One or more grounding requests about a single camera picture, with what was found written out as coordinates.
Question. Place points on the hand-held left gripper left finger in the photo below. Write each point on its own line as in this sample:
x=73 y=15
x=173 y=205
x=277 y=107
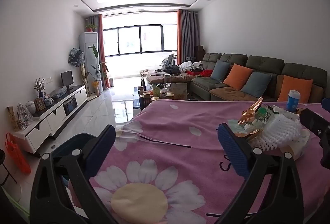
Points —
x=101 y=146

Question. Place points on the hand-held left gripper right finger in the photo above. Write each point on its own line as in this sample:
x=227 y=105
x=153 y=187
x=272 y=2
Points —
x=232 y=149

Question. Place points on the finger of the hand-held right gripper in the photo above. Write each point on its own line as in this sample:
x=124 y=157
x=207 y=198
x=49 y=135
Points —
x=313 y=120

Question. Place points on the white foam fruit net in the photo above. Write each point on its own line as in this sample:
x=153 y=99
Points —
x=278 y=131

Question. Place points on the green snack wrapper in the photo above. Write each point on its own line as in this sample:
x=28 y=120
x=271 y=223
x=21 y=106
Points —
x=264 y=114

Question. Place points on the blue paper cup white lid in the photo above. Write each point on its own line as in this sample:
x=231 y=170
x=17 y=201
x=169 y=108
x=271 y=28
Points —
x=292 y=102

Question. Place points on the orange cushion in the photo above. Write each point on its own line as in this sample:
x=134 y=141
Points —
x=237 y=77
x=294 y=88

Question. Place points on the large gold foil wrapper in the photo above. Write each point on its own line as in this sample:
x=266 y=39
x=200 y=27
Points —
x=251 y=113

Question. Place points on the white TV cabinet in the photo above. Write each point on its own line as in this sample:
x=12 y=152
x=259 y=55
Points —
x=56 y=115

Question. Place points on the dark glass coffee table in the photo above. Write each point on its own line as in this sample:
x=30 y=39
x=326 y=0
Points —
x=136 y=104

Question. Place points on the tall plant in yellow vase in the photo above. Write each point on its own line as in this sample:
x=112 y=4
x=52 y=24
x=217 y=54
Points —
x=96 y=84

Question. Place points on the large blue cushion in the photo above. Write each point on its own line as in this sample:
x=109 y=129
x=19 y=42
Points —
x=256 y=84

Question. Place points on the group of lidded jars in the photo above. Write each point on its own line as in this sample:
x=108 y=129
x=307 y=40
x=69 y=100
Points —
x=147 y=96

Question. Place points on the plastic-wrapped bundle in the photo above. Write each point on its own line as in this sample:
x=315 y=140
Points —
x=59 y=91

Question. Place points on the blue and white porcelain jar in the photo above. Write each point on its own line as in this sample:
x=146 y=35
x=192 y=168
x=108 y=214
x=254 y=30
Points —
x=48 y=101

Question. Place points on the pink floral blanket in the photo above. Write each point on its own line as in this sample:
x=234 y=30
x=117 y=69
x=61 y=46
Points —
x=167 y=123

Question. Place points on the green and brown sofa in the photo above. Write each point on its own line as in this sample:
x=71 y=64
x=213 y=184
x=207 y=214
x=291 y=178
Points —
x=268 y=64

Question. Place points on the black monitor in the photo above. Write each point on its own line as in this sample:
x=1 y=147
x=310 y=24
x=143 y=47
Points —
x=67 y=79

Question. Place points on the kraft paper bag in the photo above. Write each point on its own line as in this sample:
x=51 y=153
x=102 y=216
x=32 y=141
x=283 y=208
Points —
x=179 y=91

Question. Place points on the green carton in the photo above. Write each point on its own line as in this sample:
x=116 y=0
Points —
x=156 y=89

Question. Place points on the small blue cushion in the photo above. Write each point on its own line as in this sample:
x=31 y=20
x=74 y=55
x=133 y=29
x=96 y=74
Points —
x=220 y=70

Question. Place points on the red cloth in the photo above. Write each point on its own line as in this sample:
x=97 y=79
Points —
x=206 y=73

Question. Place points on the white ceramic jar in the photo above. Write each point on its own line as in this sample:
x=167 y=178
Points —
x=30 y=107

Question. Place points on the glass ship ornament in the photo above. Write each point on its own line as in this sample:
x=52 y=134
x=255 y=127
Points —
x=24 y=115

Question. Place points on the orange plastic bag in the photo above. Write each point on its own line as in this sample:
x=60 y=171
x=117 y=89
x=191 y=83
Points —
x=18 y=157

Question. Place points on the plant sprig in blue vase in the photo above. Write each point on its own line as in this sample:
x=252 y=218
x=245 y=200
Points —
x=39 y=87

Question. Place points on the cloth-covered fan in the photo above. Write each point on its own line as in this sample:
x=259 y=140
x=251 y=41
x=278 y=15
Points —
x=75 y=57

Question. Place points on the kraft paper box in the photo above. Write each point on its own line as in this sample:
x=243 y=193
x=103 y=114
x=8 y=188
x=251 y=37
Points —
x=12 y=117

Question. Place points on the pile of white clothes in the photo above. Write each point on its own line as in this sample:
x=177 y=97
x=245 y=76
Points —
x=190 y=65

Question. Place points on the black bag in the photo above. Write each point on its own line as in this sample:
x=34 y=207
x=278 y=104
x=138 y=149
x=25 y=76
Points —
x=172 y=69

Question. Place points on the black metal plant stand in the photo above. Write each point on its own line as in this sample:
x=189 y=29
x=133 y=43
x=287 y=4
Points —
x=2 y=157

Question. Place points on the white standing air conditioner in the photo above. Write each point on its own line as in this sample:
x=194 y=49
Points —
x=86 y=46

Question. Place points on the brown cabinet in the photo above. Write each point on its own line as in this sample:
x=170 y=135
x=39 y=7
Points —
x=198 y=51

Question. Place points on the orange and grey curtain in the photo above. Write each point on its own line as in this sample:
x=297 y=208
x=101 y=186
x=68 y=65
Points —
x=184 y=33
x=99 y=33

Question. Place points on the black-framed window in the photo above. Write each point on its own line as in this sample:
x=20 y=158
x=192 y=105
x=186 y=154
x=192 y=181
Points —
x=139 y=39

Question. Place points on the small green potted plant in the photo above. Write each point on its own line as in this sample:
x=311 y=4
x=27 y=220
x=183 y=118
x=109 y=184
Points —
x=90 y=27

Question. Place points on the wooden picture frame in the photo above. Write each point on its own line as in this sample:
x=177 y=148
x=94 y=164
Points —
x=40 y=104

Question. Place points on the white wall socket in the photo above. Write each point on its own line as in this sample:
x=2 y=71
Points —
x=48 y=81

